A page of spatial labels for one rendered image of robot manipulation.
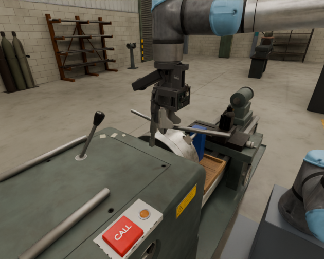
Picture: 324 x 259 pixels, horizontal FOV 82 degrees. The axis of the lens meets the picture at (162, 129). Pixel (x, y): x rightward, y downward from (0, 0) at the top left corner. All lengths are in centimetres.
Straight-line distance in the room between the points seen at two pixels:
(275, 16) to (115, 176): 56
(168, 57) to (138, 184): 34
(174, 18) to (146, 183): 41
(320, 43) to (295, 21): 1421
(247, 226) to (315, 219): 64
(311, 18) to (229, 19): 19
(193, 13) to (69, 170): 53
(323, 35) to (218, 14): 1435
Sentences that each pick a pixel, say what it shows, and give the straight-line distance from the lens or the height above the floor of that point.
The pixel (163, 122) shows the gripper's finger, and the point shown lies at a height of 140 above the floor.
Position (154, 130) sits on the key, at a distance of 59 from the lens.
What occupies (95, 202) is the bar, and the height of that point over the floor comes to 127.
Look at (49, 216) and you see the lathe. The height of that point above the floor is 125.
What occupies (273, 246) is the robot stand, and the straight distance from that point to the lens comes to 80.
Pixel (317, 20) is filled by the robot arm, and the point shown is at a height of 165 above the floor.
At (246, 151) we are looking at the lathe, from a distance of 136.
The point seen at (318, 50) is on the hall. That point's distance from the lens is 1478.
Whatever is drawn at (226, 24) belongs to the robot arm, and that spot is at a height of 164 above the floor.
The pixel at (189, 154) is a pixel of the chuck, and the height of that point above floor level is 117.
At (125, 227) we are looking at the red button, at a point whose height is 127.
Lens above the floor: 163
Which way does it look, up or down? 28 degrees down
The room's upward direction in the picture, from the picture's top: straight up
